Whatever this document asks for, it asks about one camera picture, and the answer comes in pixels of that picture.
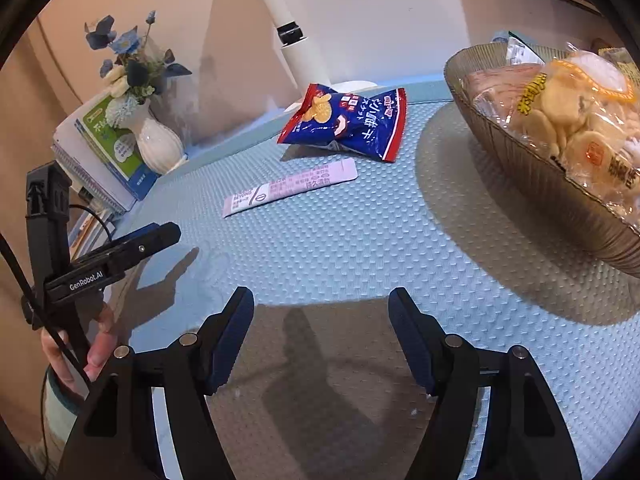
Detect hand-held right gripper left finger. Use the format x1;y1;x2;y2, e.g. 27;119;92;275
62;286;256;480

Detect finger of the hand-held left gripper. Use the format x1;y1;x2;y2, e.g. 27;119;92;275
70;222;182;275

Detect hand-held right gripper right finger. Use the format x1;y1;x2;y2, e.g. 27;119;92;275
387;287;583;480

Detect pink stick sachet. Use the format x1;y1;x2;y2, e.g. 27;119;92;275
222;157;359;220

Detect ribbed glass bowl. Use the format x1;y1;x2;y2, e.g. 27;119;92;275
444;41;640;279

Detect blue chip bag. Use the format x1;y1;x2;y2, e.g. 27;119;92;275
277;83;407;164

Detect large orange print cracker packet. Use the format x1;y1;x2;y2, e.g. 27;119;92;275
461;64;547;128

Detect round biscuit packet yellow label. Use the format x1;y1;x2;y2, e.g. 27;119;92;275
500;49;640;171

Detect green and white packet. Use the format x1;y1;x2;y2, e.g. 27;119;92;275
504;31;547;67

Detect yellow cake packet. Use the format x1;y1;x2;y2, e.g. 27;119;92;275
598;46;640;78

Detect person's left forearm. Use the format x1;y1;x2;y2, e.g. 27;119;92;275
39;365;90;461

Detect person's left hand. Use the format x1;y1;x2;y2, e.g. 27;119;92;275
40;304;117;391

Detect orange and white booklet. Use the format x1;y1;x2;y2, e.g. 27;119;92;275
67;204;117;257

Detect white spiral bound notebook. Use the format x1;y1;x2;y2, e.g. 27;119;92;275
50;125;137;214

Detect green cover book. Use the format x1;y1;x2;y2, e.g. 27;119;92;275
75;95;162;199

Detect white ribbed vase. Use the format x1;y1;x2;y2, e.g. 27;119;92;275
134;100;187;177

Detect blue textured mat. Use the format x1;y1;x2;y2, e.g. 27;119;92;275
107;82;640;480

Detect blue and white artificial flowers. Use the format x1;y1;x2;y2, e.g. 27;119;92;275
84;10;193;128

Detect white desk lamp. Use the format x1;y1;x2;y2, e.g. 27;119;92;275
237;0;381;112

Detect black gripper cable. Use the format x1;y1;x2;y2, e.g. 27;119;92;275
0;204;113;476

